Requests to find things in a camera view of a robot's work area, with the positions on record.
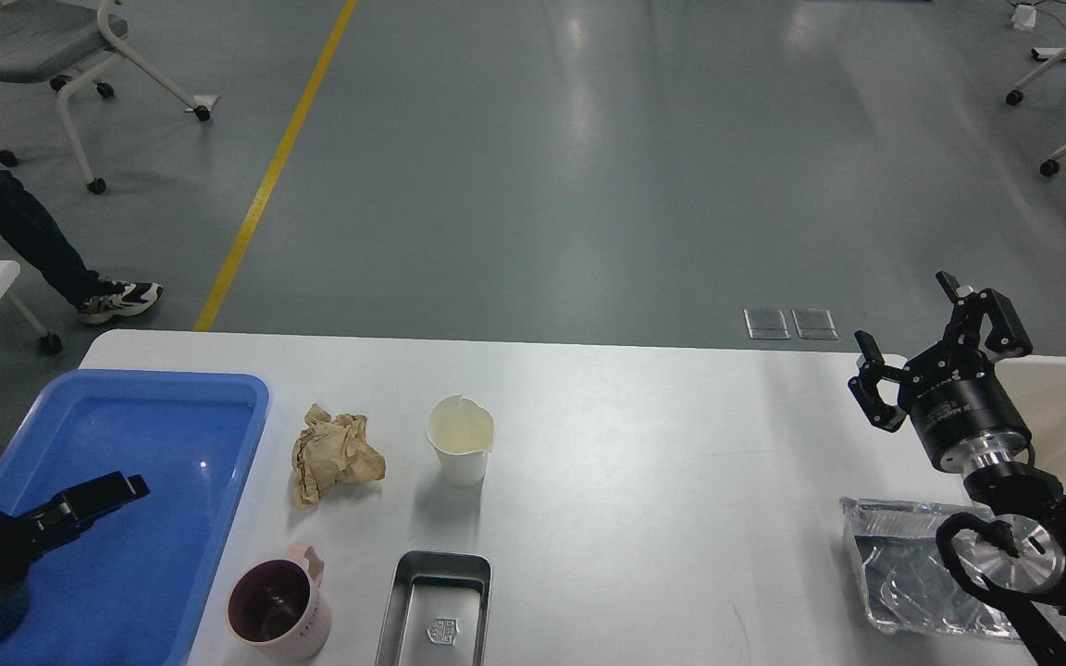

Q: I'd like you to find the floor socket plate left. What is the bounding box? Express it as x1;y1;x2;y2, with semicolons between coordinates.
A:
743;308;791;341

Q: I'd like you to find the blue plastic tray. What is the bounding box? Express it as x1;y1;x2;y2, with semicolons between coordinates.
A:
0;370;269;665

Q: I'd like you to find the white power adapter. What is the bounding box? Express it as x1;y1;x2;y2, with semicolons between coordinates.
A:
1010;3;1037;32

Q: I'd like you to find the white paper cup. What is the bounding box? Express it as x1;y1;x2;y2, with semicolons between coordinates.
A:
426;395;496;487

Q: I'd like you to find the aluminium foil container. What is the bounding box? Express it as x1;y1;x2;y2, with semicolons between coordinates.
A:
840;497;1063;644

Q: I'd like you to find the stainless steel rectangular tray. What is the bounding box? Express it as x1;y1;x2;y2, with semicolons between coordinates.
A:
374;549;492;665

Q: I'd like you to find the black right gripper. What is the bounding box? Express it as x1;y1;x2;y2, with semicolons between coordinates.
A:
847;271;1034;473

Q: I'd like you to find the crumpled brown paper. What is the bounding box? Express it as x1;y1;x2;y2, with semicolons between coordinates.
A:
291;403;388;510

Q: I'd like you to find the grey office chair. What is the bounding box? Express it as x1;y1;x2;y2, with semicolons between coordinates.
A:
0;1;213;195

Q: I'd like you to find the person in beige hoodie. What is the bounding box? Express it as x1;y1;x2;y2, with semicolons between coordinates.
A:
0;169;164;326

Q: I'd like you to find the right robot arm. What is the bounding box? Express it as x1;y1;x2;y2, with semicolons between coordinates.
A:
847;271;1066;665

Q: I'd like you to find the pink HOME mug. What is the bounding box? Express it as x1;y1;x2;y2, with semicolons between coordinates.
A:
225;541;332;663

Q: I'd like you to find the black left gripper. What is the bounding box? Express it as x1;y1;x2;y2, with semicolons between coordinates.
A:
0;472;151;598

